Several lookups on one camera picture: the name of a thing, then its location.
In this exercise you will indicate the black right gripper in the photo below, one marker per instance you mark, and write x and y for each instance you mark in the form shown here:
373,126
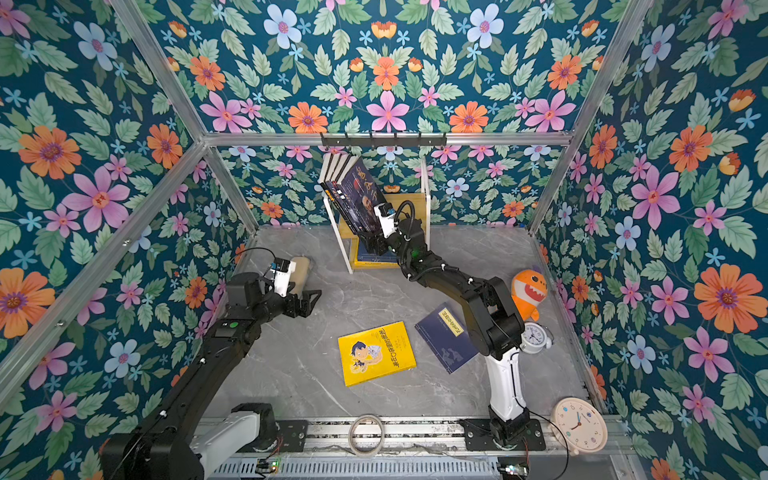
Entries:
372,242

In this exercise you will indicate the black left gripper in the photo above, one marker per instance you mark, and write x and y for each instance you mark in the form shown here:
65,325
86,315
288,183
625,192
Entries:
304,307

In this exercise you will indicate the purple old man book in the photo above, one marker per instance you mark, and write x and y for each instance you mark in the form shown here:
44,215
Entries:
339,192
370,194

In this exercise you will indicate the yellow cartoon cover book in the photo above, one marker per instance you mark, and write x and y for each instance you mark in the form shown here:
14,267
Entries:
375,353

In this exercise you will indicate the navy book small label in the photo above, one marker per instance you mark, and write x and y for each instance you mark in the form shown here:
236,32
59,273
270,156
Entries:
365,258

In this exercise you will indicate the black wolf cover book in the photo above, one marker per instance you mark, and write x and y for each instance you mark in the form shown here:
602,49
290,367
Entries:
339,175

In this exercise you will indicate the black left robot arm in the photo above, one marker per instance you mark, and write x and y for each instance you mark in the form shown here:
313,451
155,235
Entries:
164,445

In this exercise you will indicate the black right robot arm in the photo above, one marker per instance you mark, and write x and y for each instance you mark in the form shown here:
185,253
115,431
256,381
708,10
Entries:
495,326

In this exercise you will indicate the yellow book in shelf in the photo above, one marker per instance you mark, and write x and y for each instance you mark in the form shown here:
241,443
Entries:
353,250

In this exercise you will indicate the black book on shelf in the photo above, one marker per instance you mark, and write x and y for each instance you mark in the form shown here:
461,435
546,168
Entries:
330,192

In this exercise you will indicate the orange shark plush toy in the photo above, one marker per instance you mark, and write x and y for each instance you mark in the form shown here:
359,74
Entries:
528,290

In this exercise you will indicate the clear tape roll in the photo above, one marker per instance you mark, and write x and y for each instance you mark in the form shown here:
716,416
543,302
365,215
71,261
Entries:
366,436

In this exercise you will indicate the white alarm clock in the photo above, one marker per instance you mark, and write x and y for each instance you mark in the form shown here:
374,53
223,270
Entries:
535,338

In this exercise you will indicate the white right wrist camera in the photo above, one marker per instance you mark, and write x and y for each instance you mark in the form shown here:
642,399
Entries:
387,218

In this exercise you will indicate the wooden white-frame bookshelf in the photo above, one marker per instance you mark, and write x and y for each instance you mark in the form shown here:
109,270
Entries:
407,205

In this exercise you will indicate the black hook rail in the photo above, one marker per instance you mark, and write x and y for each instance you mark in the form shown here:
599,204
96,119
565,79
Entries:
370,140

